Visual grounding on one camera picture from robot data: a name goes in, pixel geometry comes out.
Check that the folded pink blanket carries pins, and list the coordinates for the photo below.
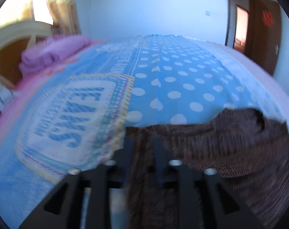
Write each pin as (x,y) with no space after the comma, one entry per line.
(51,50)

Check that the brown knit sweater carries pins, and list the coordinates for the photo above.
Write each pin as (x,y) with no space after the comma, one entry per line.
(218,148)

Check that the brown door frame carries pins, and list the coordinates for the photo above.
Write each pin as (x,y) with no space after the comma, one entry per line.
(230,16)

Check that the wide yellow curtain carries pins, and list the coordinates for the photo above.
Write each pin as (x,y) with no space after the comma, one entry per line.
(11,12)

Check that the window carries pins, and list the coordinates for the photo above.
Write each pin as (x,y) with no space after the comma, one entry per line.
(40,4)

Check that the white wall switch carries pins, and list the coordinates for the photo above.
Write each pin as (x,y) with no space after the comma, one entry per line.
(207,13)

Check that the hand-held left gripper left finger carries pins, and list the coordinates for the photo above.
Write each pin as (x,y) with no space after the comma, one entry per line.
(100,183)

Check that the brown wooden door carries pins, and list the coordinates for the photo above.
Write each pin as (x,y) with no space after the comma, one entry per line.
(261,47)

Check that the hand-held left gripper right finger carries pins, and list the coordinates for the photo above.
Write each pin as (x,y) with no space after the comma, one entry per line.
(189,186)

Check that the red paper door decoration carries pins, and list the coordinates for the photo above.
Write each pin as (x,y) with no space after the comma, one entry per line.
(268,18)

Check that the blue pink dotted bedsheet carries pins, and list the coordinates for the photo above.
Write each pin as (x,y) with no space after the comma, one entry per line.
(182,81)

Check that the cream wooden headboard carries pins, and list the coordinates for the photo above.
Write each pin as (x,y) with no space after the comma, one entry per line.
(6,59)

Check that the narrow yellow curtain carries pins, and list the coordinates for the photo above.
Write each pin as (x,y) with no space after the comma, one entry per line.
(63,9)

